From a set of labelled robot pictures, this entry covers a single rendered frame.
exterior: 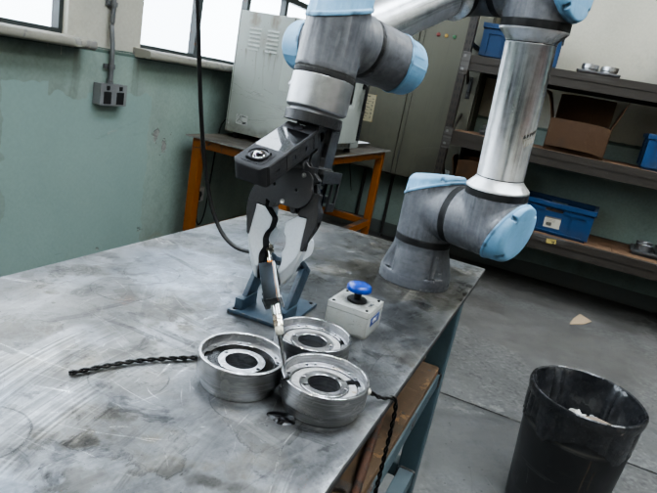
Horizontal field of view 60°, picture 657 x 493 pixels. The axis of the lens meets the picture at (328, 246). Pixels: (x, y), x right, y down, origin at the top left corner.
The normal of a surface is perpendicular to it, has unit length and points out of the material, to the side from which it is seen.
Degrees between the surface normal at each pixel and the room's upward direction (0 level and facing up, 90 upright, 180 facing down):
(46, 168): 90
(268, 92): 90
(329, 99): 85
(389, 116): 90
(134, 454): 0
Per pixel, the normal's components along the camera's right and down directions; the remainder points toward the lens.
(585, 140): -0.33, 0.09
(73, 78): 0.90, 0.28
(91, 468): 0.18, -0.94
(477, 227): -0.69, 0.11
